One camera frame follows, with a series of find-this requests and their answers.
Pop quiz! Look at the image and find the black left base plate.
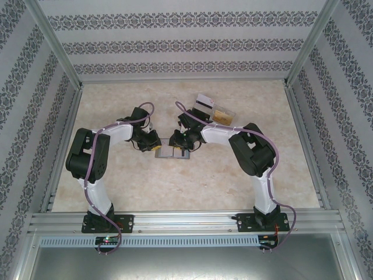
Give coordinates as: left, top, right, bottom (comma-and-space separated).
81, 214, 135, 234

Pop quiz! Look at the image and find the clear acrylic organizer box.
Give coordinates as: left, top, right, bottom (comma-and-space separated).
191, 93, 235, 128

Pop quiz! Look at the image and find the gold card black stripe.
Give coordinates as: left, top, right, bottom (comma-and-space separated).
212, 110, 234, 126

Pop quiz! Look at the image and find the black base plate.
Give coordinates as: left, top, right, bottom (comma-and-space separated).
81, 214, 135, 234
236, 212, 291, 233

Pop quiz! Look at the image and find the grey metal shelf panel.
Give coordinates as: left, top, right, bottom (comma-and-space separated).
17, 230, 360, 280

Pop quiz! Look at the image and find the aluminium front rail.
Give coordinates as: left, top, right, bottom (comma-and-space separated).
27, 211, 346, 235

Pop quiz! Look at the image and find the white card black stripe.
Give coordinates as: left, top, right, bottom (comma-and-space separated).
196, 93, 216, 109

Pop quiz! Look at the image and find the pale pink card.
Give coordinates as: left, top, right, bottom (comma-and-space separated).
159, 139, 175, 157

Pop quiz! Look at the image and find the aluminium floor side rail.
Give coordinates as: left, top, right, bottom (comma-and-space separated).
284, 84, 332, 210

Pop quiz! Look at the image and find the controller circuit board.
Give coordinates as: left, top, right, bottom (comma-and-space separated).
260, 235, 279, 249
95, 236, 121, 245

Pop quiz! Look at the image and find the grey metal card holder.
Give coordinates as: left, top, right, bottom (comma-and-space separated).
154, 138, 192, 160

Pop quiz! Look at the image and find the slotted grey cable duct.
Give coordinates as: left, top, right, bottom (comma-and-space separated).
39, 234, 260, 247

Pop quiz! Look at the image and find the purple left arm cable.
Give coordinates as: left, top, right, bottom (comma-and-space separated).
83, 101, 156, 255

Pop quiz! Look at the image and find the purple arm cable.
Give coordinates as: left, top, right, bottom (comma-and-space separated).
174, 100, 297, 252
83, 101, 156, 255

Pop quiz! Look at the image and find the aluminium frame post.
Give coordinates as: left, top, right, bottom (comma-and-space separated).
24, 0, 85, 89
283, 0, 341, 89

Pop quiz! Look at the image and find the right controller circuit board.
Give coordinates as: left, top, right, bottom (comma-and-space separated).
260, 235, 279, 249

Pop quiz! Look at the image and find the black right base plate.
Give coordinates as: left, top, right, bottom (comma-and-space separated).
236, 212, 291, 233

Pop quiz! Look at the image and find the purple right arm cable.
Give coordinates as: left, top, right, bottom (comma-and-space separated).
174, 100, 297, 252

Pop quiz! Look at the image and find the left controller circuit board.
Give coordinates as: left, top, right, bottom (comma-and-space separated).
95, 236, 121, 245

